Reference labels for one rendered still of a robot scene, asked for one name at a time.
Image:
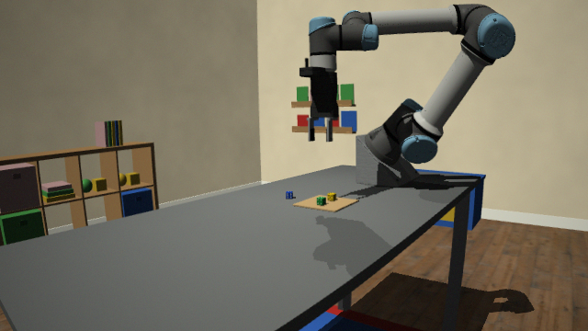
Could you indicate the tan flat mat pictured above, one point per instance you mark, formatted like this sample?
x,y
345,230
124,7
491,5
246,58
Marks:
x,y
333,206

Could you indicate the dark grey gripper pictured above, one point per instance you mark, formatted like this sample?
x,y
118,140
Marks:
x,y
323,92

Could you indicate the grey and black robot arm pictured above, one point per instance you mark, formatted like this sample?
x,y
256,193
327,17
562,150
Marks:
x,y
488,35

